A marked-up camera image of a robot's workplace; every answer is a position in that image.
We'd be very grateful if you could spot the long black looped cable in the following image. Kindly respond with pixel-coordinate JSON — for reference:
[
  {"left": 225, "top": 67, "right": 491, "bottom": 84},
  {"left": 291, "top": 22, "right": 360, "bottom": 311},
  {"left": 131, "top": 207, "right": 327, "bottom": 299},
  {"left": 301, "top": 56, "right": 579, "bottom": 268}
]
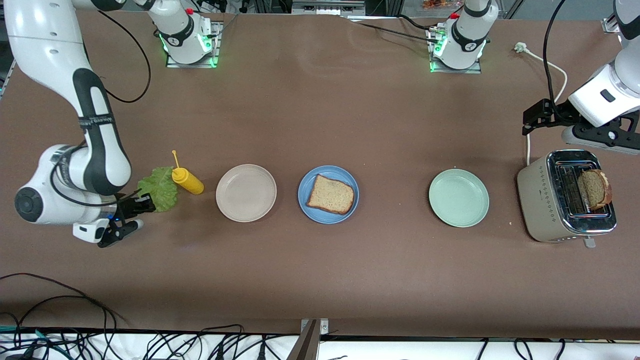
[{"left": 0, "top": 272, "right": 126, "bottom": 346}]

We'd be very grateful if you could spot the aluminium profile with bracket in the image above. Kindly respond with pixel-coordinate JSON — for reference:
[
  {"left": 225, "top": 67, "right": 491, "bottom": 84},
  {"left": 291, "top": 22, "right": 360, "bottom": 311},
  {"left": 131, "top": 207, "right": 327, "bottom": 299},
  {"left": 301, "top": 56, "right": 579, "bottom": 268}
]
[{"left": 287, "top": 318, "right": 330, "bottom": 360}]

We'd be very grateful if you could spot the beige chrome toaster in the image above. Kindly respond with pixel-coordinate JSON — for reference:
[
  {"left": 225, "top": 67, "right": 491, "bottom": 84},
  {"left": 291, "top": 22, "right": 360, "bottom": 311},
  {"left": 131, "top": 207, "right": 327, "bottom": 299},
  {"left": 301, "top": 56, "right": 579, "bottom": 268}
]
[{"left": 516, "top": 149, "right": 617, "bottom": 249}]

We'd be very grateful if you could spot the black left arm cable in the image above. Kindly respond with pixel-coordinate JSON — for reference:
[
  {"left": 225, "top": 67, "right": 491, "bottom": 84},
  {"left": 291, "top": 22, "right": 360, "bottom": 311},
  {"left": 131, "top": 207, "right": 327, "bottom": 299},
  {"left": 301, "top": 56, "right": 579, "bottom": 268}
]
[{"left": 544, "top": 0, "right": 571, "bottom": 118}]

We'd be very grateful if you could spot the thin black table cable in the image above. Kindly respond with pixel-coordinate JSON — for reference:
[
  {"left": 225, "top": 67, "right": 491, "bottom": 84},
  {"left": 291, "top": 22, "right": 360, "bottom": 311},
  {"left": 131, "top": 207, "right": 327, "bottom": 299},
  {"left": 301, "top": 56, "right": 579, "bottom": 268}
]
[{"left": 345, "top": 17, "right": 441, "bottom": 45}]

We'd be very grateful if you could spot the blue plate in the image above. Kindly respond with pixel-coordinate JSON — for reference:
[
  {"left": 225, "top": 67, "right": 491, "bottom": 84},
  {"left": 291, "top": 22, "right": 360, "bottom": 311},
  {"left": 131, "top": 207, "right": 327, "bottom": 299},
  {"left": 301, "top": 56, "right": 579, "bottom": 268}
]
[{"left": 297, "top": 165, "right": 360, "bottom": 224}]

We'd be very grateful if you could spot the beige plate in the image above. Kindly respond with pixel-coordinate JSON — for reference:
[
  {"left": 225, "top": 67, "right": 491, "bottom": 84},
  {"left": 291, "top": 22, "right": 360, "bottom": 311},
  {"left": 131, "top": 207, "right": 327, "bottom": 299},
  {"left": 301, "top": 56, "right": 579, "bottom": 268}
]
[{"left": 215, "top": 164, "right": 278, "bottom": 223}]

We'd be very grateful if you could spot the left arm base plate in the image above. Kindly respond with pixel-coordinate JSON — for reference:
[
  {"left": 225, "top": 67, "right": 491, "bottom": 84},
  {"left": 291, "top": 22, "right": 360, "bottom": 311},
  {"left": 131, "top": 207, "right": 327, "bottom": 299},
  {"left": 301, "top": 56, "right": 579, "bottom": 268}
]
[{"left": 429, "top": 24, "right": 483, "bottom": 75}]

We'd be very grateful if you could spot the aluminium table frame rail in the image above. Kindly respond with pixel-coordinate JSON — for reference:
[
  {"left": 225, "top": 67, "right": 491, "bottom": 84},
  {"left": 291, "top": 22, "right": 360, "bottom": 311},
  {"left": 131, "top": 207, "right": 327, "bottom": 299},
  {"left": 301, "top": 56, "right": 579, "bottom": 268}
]
[{"left": 0, "top": 59, "right": 17, "bottom": 98}]

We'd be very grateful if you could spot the brown bread slice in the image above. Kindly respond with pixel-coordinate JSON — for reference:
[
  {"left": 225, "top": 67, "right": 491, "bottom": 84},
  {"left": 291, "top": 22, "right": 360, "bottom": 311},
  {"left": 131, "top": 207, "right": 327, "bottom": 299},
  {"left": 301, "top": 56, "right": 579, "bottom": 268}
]
[
  {"left": 306, "top": 174, "right": 356, "bottom": 216},
  {"left": 577, "top": 169, "right": 613, "bottom": 211}
]

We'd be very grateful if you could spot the yellow mustard squeeze bottle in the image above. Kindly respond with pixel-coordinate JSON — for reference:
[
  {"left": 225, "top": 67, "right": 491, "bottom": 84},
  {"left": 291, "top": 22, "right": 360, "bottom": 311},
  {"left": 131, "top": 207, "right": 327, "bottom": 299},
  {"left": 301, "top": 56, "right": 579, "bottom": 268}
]
[{"left": 171, "top": 150, "right": 205, "bottom": 195}]

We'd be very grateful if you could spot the mint green plate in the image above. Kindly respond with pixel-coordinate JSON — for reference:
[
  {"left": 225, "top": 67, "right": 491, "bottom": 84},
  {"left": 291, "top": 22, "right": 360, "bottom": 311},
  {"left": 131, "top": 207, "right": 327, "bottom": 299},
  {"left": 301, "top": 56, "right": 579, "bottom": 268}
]
[{"left": 428, "top": 168, "right": 490, "bottom": 228}]

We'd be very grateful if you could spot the white toaster power cord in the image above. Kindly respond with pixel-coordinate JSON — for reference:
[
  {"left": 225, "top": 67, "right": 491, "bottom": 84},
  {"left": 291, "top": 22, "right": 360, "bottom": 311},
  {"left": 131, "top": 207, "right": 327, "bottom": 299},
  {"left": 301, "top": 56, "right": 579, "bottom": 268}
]
[{"left": 514, "top": 42, "right": 568, "bottom": 167}]

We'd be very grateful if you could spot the grey metal box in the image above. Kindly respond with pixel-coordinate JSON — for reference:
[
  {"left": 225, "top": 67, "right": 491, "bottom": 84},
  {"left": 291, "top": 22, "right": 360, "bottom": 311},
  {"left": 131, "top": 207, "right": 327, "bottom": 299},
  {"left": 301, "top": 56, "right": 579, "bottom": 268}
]
[{"left": 291, "top": 0, "right": 367, "bottom": 16}]

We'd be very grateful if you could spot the green lettuce leaf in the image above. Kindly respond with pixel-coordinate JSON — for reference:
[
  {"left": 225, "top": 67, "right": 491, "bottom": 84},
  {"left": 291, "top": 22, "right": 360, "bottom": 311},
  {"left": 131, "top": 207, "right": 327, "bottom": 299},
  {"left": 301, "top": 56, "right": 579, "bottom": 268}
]
[{"left": 137, "top": 166, "right": 179, "bottom": 213}]

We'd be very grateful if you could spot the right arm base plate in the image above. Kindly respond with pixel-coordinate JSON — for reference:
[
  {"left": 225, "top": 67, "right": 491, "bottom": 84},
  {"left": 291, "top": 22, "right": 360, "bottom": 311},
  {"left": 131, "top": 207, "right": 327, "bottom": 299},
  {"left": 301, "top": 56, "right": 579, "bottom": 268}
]
[{"left": 166, "top": 20, "right": 224, "bottom": 69}]

